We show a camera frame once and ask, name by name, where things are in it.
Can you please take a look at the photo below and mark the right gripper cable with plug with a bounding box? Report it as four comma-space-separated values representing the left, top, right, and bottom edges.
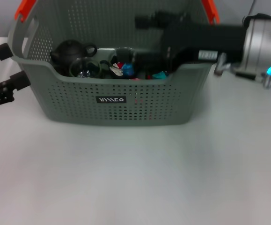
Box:
197, 50, 232, 75

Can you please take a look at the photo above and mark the blue building brick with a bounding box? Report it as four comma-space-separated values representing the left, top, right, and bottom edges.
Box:
122, 62, 135, 76

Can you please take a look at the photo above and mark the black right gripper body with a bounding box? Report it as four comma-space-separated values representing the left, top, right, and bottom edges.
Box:
161, 22, 248, 71

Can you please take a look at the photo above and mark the grey-green perforated storage bin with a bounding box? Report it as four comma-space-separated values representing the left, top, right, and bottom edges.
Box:
6, 0, 221, 128

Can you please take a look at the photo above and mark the glass pitcher with black lid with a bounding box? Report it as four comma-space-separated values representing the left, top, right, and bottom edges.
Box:
242, 13, 271, 24

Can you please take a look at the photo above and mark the black clay teapot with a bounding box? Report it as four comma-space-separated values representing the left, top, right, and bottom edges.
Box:
49, 40, 98, 71

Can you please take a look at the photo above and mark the glass teacup with black holder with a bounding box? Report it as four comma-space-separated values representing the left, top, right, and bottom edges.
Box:
69, 57, 103, 79
146, 67, 173, 80
99, 46, 141, 80

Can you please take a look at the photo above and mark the teal building brick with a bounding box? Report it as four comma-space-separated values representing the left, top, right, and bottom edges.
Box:
151, 71, 168, 80

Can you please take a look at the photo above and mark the thin black wall cable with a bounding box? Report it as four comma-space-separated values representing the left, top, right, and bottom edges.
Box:
247, 0, 256, 16

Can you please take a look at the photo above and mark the orange bin handle clip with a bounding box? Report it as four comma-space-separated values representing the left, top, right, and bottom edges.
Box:
14, 0, 37, 23
200, 0, 220, 24

